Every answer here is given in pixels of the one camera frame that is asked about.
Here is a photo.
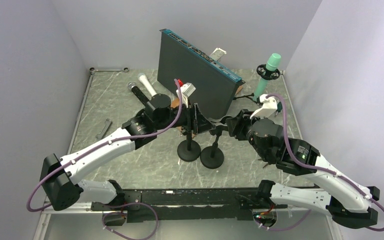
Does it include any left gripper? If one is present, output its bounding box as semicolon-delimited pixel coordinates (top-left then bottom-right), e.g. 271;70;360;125
156;100;217;136

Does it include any black round-base mic stand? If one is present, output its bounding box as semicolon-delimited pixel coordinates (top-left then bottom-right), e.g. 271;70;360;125
177;132;201;162

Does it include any white microphone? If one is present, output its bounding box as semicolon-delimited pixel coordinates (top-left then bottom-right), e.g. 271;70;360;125
137;73;157;97

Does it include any black sparkly microphone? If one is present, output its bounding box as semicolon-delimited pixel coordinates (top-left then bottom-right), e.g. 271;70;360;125
127;82;150;106

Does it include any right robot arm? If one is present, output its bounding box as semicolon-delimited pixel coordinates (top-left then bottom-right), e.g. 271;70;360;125
211;109;380;230

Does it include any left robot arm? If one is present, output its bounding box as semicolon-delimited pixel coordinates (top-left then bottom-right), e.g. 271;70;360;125
40;94;215;211

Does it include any mint green microphone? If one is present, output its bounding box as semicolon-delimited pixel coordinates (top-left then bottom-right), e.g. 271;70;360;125
253;53;282;102

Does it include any wooden board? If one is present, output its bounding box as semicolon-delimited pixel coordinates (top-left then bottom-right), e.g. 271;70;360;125
170;85;243;134

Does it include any grey metal bar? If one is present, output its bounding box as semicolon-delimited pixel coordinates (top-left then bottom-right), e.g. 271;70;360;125
95;118;112;140

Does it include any silver wrench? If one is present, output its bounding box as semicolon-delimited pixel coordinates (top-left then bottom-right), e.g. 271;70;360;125
89;67;130;74

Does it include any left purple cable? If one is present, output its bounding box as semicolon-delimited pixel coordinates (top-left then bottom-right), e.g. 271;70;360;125
26;78;185;213

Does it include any purple cable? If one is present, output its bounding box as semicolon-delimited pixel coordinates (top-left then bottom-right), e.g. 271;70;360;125
264;93;384;232
26;78;185;213

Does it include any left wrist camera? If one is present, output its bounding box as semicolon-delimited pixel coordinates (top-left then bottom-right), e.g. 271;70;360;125
180;82;196;108

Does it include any dark rack network switch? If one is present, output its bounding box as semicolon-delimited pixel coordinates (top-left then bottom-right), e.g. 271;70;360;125
157;28;245;119

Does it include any black tripod shock-mount stand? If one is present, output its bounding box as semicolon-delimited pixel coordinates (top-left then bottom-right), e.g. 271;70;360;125
233;63;281;104

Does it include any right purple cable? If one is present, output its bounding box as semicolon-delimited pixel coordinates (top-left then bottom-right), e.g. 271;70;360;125
264;93;384;232

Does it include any black front frame rail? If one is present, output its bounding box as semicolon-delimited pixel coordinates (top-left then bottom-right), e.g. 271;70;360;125
90;187;287;223

